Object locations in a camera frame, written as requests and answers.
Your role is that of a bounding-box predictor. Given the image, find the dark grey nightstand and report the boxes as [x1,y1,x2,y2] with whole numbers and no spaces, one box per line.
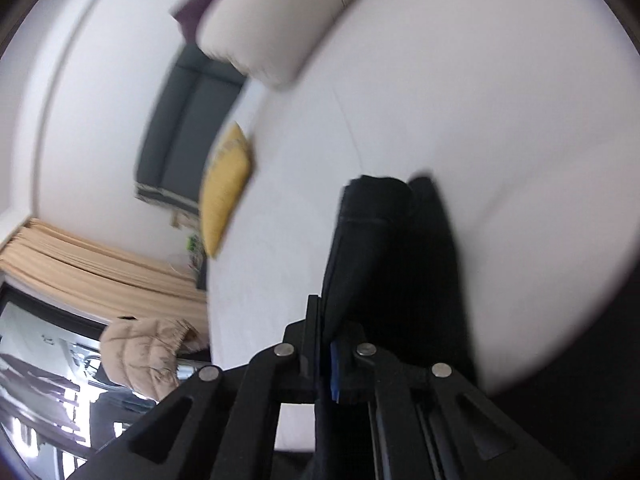
[196,252,208,290]

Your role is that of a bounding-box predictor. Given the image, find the beige puffer jacket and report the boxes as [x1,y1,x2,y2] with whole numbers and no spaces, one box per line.
[100,318,209,402]

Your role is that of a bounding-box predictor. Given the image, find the bed with white sheet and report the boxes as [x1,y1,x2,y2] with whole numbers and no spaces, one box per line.
[202,0,640,453]

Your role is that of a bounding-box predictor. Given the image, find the yellow cushion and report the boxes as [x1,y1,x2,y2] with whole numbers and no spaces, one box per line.
[200,122,253,258]

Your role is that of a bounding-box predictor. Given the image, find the purple cushion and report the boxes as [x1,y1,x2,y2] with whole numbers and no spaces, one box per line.
[169,0,215,44]

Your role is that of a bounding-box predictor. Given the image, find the beige curtain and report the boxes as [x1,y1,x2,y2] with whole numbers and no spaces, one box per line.
[1,219,208,333]

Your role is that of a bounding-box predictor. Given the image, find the folded cream duvet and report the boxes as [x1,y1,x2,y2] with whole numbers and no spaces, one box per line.
[196,0,355,88]

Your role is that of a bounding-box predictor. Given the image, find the dark grey upholstered headboard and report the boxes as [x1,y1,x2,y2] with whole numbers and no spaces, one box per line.
[134,44,245,217]

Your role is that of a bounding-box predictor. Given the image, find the black denim pants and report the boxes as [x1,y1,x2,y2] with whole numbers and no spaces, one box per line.
[321,176,477,394]

